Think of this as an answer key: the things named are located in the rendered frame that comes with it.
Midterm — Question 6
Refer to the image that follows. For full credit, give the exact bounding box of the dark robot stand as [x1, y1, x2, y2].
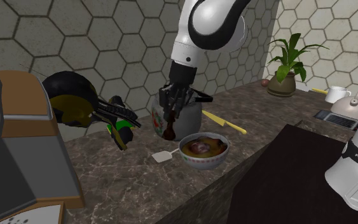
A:
[226, 123, 358, 224]

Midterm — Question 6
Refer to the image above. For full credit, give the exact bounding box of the black grill tray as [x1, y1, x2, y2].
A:
[313, 109, 358, 131]

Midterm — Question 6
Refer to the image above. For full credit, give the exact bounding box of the white mug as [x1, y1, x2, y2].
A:
[324, 85, 352, 104]

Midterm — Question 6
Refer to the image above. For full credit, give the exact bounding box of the beige kettle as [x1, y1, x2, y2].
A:
[330, 86, 358, 122]

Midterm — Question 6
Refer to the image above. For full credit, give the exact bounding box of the white spatula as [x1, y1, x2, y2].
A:
[151, 148, 180, 164]

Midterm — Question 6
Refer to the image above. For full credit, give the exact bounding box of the white board with brown frame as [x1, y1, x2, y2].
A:
[0, 201, 67, 224]

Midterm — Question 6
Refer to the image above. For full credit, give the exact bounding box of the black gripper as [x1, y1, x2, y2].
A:
[158, 60, 198, 122]

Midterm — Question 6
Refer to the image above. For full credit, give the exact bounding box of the yellow knife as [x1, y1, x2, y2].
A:
[201, 109, 248, 136]

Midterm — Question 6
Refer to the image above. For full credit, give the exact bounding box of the grey floral kettle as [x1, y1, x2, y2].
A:
[151, 89, 214, 141]

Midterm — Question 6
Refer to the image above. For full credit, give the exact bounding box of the brown and grey appliance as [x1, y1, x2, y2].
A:
[0, 66, 85, 224]

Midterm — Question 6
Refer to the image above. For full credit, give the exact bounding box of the dark brown bottle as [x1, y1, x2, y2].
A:
[162, 110, 177, 141]

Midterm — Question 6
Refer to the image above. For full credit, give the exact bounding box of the green potted plant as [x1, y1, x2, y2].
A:
[266, 32, 330, 98]

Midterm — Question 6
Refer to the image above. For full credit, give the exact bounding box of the patterned bowl with food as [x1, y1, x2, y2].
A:
[178, 132, 230, 171]

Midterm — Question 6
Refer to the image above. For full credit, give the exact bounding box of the black and yellow pan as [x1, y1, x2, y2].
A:
[41, 70, 142, 151]

